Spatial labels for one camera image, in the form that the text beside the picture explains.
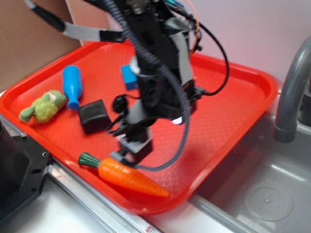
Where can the black square block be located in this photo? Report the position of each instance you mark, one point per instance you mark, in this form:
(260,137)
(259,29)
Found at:
(93,117)

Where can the blue toy bottle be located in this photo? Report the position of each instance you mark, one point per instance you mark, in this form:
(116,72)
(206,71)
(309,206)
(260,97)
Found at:
(72,86)

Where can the blue rectangular block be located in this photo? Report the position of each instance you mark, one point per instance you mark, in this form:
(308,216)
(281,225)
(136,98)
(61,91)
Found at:
(129,78)

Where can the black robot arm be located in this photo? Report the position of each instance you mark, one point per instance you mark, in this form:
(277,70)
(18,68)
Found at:
(164,75)

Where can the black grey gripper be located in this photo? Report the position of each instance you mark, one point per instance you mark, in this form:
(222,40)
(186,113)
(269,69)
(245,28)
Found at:
(164,100)

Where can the grey toy sink basin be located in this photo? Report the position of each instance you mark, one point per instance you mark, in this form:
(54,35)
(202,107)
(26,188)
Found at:
(261,186)

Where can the red plastic tray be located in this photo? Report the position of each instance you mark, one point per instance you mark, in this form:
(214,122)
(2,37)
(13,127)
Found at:
(216,126)

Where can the aluminium rail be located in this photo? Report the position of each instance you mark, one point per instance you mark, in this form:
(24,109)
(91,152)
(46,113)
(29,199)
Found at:
(69,205)

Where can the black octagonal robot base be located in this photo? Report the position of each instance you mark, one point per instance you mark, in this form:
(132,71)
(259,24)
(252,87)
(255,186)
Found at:
(23,167)

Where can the green plush frog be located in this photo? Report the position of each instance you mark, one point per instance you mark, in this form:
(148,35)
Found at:
(43,109)

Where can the grey toy faucet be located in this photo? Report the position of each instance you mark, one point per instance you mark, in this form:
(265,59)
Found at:
(294,103)

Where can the orange toy carrot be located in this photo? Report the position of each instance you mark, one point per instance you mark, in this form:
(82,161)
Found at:
(121,175)

